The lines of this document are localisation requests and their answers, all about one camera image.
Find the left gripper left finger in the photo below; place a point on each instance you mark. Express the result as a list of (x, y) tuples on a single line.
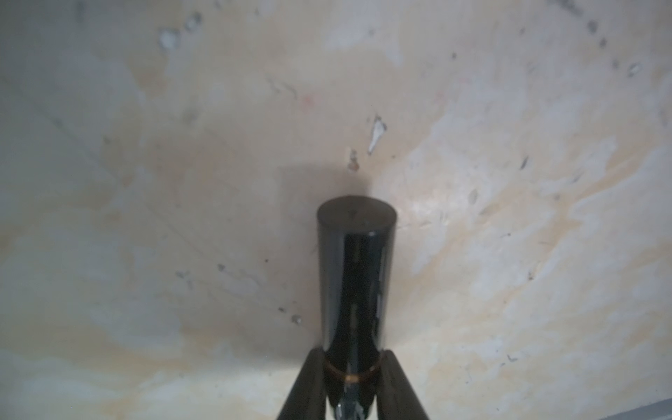
[(307, 399)]

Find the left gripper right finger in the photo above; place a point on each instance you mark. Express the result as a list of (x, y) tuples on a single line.
[(395, 397)]

